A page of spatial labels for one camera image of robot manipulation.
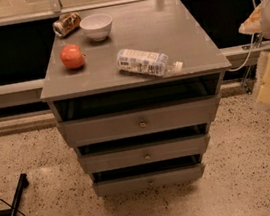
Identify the red apple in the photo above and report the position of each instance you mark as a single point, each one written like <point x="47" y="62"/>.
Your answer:
<point x="72" y="57"/>

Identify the grey middle drawer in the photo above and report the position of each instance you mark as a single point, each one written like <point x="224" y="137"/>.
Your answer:
<point x="139" y="155"/>

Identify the grey drawer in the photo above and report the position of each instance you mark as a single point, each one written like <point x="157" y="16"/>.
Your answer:
<point x="139" y="155"/>
<point x="152" y="179"/>
<point x="110" y="127"/>

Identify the white ceramic bowl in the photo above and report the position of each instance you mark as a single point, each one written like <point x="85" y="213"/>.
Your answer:
<point x="96" y="26"/>

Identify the grey drawer cabinet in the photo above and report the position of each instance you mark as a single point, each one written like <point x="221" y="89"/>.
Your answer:
<point x="99" y="88"/>

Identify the grey bottom drawer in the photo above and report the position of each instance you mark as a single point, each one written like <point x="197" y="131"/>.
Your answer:
<point x="152" y="179"/>

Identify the brown drink can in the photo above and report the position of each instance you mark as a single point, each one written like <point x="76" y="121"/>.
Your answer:
<point x="66" y="24"/>

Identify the clear plastic water bottle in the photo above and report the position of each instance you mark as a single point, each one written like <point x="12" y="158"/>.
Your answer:
<point x="148" y="63"/>

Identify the grey top drawer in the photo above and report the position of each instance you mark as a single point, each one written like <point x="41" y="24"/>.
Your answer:
<point x="110" y="127"/>

